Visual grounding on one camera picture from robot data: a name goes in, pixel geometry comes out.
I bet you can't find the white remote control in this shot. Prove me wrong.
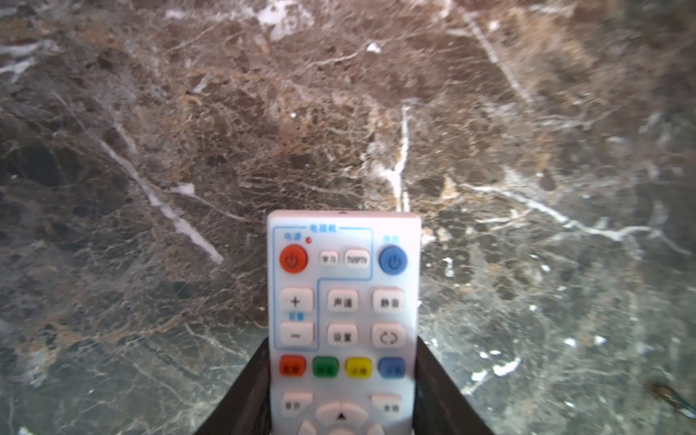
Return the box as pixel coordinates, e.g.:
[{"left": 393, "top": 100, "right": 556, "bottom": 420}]
[{"left": 266, "top": 210, "right": 422, "bottom": 435}]

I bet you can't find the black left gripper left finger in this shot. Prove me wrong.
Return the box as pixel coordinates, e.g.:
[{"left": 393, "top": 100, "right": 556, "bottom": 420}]
[{"left": 194, "top": 338, "right": 271, "bottom": 435}]

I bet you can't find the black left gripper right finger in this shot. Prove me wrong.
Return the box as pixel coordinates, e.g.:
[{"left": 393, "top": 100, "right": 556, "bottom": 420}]
[{"left": 414, "top": 337, "right": 494, "bottom": 435}]

